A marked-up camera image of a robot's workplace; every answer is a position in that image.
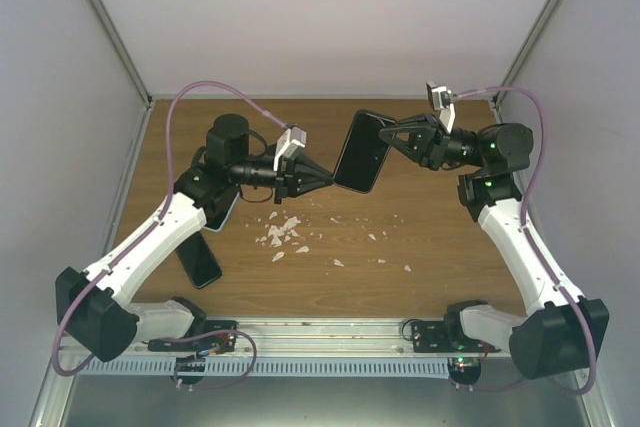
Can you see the slotted grey cable duct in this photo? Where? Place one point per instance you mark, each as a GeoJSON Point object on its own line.
{"type": "Point", "coordinates": [278, 367]}

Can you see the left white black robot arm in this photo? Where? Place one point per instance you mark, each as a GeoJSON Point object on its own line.
{"type": "Point", "coordinates": [95, 306]}

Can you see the phone in light blue case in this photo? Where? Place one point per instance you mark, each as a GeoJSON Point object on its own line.
{"type": "Point", "coordinates": [218, 207]}

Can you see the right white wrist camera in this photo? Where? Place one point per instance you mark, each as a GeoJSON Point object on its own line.
{"type": "Point", "coordinates": [441, 100]}

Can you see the black phone lower left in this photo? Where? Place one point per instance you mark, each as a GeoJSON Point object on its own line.
{"type": "Point", "coordinates": [198, 261]}

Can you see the white debris pile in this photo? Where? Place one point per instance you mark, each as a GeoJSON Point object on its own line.
{"type": "Point", "coordinates": [332, 229]}

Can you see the aluminium front rail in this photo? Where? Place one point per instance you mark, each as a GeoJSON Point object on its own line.
{"type": "Point", "coordinates": [325, 334]}

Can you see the left aluminium frame post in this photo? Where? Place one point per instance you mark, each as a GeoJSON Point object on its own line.
{"type": "Point", "coordinates": [109, 28]}

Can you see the right aluminium frame post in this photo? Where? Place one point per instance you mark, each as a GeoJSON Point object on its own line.
{"type": "Point", "coordinates": [536, 32]}

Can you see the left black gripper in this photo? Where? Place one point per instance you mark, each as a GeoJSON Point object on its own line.
{"type": "Point", "coordinates": [288, 176]}

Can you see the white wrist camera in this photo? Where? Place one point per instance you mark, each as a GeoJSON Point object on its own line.
{"type": "Point", "coordinates": [289, 145]}
{"type": "Point", "coordinates": [441, 100]}

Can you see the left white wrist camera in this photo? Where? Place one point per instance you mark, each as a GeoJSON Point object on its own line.
{"type": "Point", "coordinates": [289, 145]}

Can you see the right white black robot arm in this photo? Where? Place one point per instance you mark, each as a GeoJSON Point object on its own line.
{"type": "Point", "coordinates": [497, 206]}

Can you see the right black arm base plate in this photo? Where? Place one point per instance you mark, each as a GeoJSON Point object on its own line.
{"type": "Point", "coordinates": [433, 336]}

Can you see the black phone case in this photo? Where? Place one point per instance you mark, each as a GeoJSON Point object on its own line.
{"type": "Point", "coordinates": [363, 153]}

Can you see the aluminium frame post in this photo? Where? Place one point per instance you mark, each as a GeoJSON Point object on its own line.
{"type": "Point", "coordinates": [109, 28]}
{"type": "Point", "coordinates": [536, 32]}

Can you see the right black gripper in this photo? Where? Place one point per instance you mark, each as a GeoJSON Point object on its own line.
{"type": "Point", "coordinates": [426, 143]}

